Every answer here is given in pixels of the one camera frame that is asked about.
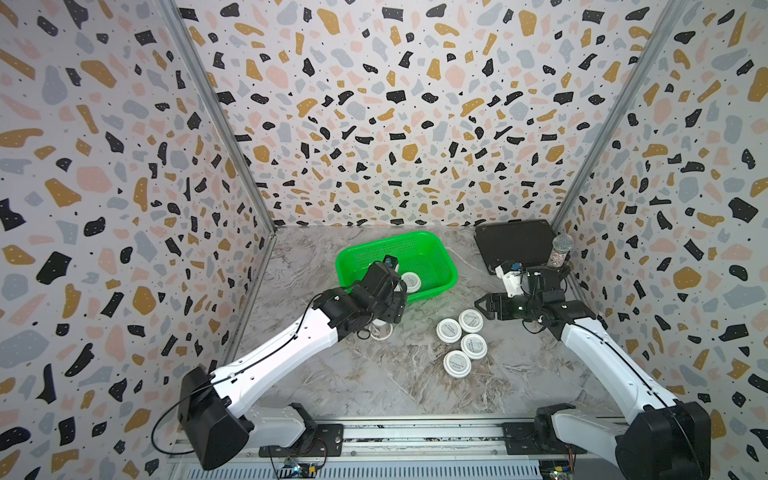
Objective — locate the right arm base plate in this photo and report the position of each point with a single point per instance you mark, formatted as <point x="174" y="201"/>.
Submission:
<point x="521" y="438"/>

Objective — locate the black hard case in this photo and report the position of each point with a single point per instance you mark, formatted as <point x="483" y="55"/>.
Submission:
<point x="528" y="242"/>

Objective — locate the green plastic basket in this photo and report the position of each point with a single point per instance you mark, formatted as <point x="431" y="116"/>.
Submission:
<point x="421" y="253"/>

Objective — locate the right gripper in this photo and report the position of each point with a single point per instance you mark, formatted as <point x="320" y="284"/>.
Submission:
<point x="493" y="299"/>

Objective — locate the aluminium rail frame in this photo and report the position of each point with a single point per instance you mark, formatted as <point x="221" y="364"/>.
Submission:
<point x="410" y="447"/>

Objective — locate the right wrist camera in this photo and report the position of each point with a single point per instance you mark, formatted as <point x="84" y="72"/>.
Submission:
<point x="512" y="275"/>

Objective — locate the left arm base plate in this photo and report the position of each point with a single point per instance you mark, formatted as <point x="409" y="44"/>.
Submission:
<point x="323" y="440"/>

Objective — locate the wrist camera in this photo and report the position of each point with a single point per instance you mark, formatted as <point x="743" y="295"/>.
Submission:
<point x="391" y="262"/>
<point x="512" y="275"/>

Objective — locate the glitter tube on black stand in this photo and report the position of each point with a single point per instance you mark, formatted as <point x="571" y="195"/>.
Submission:
<point x="558" y="265"/>

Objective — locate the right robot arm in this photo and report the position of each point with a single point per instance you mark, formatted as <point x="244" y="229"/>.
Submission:
<point x="661" y="437"/>

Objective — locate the yogurt cup white lid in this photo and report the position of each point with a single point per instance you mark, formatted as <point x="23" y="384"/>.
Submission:
<point x="380" y="330"/>
<point x="457" y="364"/>
<point x="471" y="321"/>
<point x="412" y="282"/>
<point x="449" y="331"/>
<point x="474" y="346"/>

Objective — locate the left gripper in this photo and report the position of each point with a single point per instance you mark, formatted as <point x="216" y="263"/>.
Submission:
<point x="397" y="307"/>

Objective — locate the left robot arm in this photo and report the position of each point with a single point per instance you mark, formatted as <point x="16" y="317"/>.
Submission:
<point x="217" y="410"/>

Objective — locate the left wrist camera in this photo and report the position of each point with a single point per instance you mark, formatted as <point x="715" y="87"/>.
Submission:
<point x="391" y="262"/>

